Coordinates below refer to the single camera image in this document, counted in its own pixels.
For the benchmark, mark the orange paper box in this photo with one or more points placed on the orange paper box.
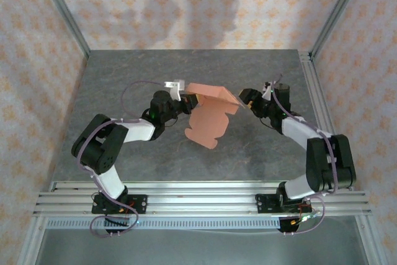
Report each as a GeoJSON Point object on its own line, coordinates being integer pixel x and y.
{"type": "Point", "coordinates": [207, 122]}

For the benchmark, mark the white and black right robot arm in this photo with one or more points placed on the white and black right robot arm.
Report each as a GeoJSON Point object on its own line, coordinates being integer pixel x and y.
{"type": "Point", "coordinates": [328, 162]}

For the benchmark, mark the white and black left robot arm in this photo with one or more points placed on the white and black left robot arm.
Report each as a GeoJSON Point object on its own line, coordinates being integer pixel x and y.
{"type": "Point", "coordinates": [99, 147]}

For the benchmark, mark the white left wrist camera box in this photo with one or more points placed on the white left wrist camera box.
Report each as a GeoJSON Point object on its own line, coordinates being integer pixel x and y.
{"type": "Point", "coordinates": [176, 88]}

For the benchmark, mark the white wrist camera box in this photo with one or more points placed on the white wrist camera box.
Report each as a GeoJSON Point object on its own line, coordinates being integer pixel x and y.
{"type": "Point", "coordinates": [267, 89]}
{"type": "Point", "coordinates": [176, 88]}

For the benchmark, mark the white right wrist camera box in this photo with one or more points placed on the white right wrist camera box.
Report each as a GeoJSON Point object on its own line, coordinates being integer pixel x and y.
{"type": "Point", "coordinates": [267, 89]}

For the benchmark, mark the aluminium side rail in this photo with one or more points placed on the aluminium side rail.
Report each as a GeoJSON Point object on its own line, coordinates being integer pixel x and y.
{"type": "Point", "coordinates": [316, 91]}

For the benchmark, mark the aluminium mounting rail frame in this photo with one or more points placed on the aluminium mounting rail frame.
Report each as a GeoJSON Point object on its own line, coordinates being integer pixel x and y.
{"type": "Point", "coordinates": [201, 203]}

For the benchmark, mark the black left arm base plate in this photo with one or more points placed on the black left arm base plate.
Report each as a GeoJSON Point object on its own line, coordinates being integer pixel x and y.
{"type": "Point", "coordinates": [139, 204]}

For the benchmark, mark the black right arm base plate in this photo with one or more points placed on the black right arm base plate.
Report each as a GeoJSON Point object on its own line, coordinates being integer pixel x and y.
{"type": "Point", "coordinates": [263, 204]}

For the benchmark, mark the aluminium frame post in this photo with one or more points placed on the aluminium frame post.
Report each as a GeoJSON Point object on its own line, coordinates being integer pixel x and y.
{"type": "Point", "coordinates": [31, 240]}
{"type": "Point", "coordinates": [367, 240]}
{"type": "Point", "coordinates": [336, 13]}
{"type": "Point", "coordinates": [66, 16]}

